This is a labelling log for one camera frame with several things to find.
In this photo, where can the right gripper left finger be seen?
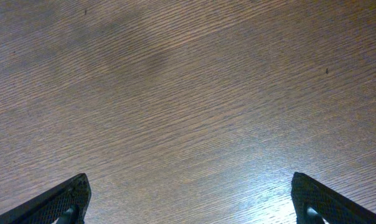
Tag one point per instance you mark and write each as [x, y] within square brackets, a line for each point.
[65, 203]

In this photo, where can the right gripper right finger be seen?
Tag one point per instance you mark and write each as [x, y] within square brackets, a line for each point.
[315, 203]

